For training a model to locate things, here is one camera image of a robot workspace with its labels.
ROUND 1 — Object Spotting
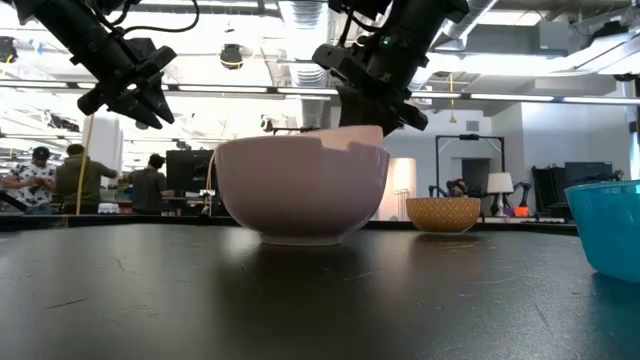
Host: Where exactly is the yellow hanging cord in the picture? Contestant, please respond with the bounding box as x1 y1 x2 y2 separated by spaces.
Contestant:
74 113 96 216

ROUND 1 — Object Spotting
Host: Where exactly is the white shade table lamp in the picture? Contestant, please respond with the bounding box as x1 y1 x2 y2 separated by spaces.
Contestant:
486 172 515 218

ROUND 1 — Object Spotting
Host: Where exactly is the blue cup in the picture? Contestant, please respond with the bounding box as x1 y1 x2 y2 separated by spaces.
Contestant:
564 179 640 285

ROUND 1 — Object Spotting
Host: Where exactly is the black metal frame stand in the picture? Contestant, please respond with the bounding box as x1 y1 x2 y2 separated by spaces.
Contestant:
434 133 506 199

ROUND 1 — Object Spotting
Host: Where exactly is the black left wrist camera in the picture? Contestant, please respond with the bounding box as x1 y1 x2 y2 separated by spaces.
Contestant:
124 37 179 84

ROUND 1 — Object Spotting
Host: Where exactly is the pink ceramic bowl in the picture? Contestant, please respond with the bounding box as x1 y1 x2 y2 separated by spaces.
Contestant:
213 124 391 247

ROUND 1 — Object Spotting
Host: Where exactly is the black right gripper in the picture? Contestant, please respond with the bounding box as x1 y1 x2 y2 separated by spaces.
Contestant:
312 29 431 137

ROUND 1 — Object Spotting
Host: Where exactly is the black metal table frame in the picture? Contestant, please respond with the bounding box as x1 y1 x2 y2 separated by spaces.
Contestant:
0 213 579 236

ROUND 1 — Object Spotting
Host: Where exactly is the yellow patterned bowl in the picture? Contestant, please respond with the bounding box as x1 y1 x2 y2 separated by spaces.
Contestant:
405 196 482 235

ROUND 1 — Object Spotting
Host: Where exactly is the black ceiling dome camera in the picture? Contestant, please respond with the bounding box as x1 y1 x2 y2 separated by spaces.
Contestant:
219 43 245 71

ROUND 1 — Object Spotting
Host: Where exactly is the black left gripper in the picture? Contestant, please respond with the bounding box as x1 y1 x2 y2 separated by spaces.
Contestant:
76 47 176 131

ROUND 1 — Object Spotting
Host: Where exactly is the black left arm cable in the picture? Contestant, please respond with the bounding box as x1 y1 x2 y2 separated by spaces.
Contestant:
110 0 201 40

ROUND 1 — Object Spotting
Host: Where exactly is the black monitor pair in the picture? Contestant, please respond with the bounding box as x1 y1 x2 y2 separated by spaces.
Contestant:
530 161 615 217

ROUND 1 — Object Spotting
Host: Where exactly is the person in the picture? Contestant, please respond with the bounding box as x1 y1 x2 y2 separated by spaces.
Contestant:
118 153 176 215
1 146 58 216
53 143 119 215

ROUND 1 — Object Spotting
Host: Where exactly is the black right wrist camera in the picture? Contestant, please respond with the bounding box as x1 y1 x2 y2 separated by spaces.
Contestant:
312 42 384 84

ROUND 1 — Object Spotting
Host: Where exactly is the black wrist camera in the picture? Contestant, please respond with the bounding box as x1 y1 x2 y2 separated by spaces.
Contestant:
124 37 179 84
312 42 384 84

